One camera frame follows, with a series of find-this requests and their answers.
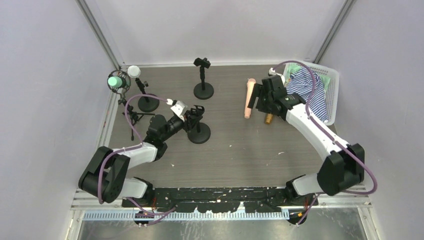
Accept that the gold microphone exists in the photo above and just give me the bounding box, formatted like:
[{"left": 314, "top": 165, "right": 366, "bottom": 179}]
[{"left": 264, "top": 113, "right": 274, "bottom": 125}]

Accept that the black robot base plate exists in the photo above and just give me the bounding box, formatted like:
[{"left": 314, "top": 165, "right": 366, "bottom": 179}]
[{"left": 122, "top": 186, "right": 314, "bottom": 213}]

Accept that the black stand with clip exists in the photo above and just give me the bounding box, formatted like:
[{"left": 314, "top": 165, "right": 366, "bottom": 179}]
[{"left": 193, "top": 57, "right": 214, "bottom": 100}]

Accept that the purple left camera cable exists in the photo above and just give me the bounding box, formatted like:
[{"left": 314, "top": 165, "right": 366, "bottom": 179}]
[{"left": 97, "top": 95, "right": 176, "bottom": 227}]

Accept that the white microphone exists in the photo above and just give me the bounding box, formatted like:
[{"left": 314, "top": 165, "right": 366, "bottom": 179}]
[{"left": 127, "top": 65, "right": 141, "bottom": 79}]

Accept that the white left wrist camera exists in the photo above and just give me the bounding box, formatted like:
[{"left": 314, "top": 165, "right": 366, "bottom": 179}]
[{"left": 166, "top": 98, "right": 188, "bottom": 122}]

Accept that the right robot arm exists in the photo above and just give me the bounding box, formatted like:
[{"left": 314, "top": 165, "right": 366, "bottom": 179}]
[{"left": 245, "top": 75, "right": 365, "bottom": 201}]

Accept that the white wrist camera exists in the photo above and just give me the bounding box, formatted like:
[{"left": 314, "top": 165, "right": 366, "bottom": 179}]
[
  {"left": 268, "top": 67, "right": 286, "bottom": 86},
  {"left": 166, "top": 98, "right": 188, "bottom": 122}
]

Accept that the green cloth in basket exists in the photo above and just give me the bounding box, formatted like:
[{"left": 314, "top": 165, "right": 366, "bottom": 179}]
[{"left": 284, "top": 63, "right": 331, "bottom": 92}]

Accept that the blue striped cloth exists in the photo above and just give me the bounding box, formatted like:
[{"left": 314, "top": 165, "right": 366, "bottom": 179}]
[{"left": 286, "top": 66, "right": 329, "bottom": 123}]

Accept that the purple camera cable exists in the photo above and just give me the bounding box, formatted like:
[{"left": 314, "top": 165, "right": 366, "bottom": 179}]
[
  {"left": 269, "top": 60, "right": 379, "bottom": 227},
  {"left": 97, "top": 95, "right": 176, "bottom": 227}
]

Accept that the aluminium frame rail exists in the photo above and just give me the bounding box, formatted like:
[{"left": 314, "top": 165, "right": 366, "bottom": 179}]
[{"left": 78, "top": 68, "right": 131, "bottom": 204}]

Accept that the green microphone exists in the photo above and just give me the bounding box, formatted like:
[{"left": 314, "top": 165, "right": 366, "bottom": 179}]
[{"left": 107, "top": 76, "right": 124, "bottom": 89}]

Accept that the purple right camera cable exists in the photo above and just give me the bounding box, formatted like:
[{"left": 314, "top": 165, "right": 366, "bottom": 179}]
[{"left": 269, "top": 60, "right": 379, "bottom": 227}]

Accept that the black shock mount stand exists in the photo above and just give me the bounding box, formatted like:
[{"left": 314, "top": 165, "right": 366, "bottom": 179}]
[{"left": 187, "top": 105, "right": 211, "bottom": 144}]

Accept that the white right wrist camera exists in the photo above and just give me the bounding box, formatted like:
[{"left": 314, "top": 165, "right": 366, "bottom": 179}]
[{"left": 268, "top": 67, "right": 286, "bottom": 86}]

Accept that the white plastic basket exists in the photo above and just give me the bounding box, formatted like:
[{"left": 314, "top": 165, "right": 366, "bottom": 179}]
[{"left": 283, "top": 62, "right": 340, "bottom": 126}]

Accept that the pink microphone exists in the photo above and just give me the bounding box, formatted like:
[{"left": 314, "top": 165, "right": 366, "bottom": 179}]
[{"left": 244, "top": 78, "right": 256, "bottom": 119}]

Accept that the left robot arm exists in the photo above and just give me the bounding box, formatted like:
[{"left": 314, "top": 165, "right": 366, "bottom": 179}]
[{"left": 78, "top": 106, "right": 204, "bottom": 204}]

